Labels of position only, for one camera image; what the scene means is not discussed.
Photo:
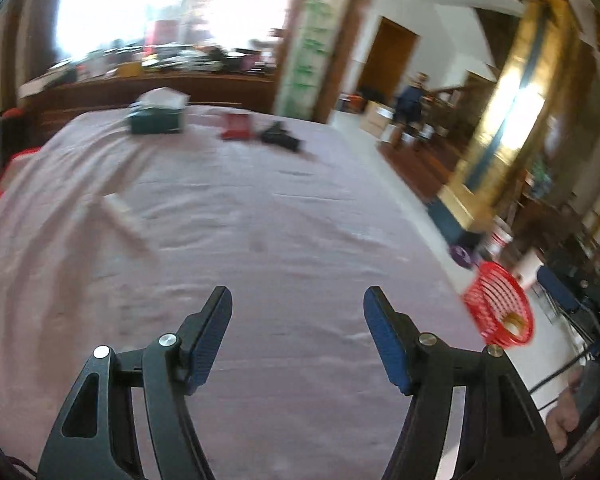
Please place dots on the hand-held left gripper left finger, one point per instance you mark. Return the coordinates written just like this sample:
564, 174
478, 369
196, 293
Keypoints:
211, 335

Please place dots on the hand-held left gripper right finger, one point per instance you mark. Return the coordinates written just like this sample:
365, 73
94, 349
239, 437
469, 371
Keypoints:
386, 345

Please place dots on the red plastic basket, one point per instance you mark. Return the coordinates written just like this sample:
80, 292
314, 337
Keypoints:
500, 305

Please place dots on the person's right hand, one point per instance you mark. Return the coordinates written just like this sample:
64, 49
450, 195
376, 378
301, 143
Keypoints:
567, 415

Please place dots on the blue chair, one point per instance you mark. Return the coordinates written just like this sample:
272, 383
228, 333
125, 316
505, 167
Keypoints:
557, 290

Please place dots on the purple object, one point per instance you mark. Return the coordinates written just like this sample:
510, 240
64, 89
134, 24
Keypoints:
461, 256

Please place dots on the pink tablecloth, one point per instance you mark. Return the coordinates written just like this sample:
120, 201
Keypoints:
280, 240

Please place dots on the white paper roll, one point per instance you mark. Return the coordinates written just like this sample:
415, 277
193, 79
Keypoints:
529, 267

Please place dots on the white bucket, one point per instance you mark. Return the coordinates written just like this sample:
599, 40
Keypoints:
499, 240

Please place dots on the red packet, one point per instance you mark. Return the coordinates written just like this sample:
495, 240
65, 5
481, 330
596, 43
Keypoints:
237, 126

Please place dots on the black object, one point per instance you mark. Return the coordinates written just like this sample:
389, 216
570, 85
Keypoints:
279, 136

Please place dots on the cardboard box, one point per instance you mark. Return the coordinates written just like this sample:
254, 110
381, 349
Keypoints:
378, 119

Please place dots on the teal tissue box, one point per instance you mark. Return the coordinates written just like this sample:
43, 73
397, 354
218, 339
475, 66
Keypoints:
157, 112

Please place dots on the wooden cabinet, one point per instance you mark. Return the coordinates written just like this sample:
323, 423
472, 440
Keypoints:
145, 87

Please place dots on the golden pillar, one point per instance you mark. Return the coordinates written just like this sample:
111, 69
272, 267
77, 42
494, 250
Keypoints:
510, 110

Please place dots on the wooden door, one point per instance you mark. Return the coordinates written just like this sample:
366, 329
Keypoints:
387, 60

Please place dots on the bamboo print scroll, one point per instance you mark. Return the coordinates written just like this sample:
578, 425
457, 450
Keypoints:
320, 35

